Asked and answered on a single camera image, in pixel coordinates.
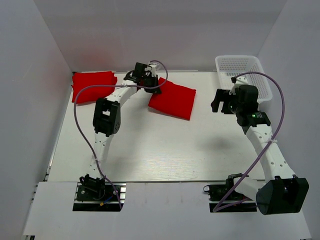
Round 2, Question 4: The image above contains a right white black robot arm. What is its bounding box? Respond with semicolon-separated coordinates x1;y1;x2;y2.
211;73;309;215

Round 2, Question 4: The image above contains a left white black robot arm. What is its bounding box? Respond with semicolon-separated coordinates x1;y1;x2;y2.
90;60;164;182

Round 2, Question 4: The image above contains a folded red t shirt stack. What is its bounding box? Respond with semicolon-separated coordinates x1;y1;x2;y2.
71;70;118;105

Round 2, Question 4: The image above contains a white plastic basket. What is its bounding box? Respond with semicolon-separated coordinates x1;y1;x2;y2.
215;55;273;103

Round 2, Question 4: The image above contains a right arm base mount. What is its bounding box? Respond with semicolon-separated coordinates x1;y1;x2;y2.
202;174;258;213

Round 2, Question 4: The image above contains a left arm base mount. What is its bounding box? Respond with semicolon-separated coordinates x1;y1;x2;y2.
72;184;126;212

